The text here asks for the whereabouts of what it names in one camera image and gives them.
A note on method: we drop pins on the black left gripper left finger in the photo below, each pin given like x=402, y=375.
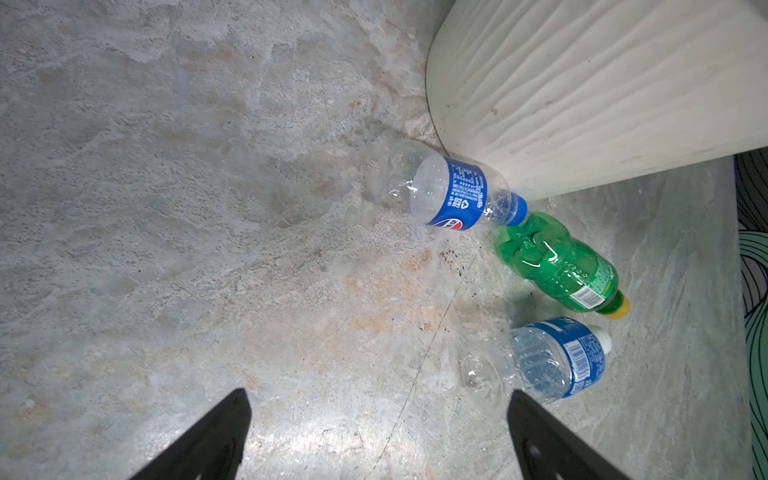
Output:
x=213, y=448

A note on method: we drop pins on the clear bottle blue label top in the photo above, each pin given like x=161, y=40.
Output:
x=425, y=187

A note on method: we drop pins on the clear bottle blue label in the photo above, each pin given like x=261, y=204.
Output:
x=549, y=360
x=425, y=187

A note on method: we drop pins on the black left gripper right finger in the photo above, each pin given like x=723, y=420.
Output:
x=547, y=449

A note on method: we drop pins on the cream waste bin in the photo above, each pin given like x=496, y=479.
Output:
x=561, y=96

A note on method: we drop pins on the green bottle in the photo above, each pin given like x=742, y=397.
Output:
x=542, y=250

